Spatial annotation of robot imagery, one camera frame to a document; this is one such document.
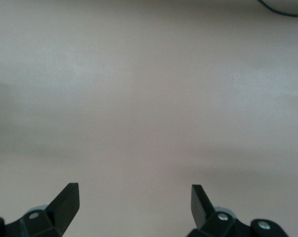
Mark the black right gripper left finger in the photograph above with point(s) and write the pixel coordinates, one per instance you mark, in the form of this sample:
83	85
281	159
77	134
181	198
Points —
62	209

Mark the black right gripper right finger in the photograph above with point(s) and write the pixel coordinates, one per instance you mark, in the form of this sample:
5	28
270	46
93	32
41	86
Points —
203	214

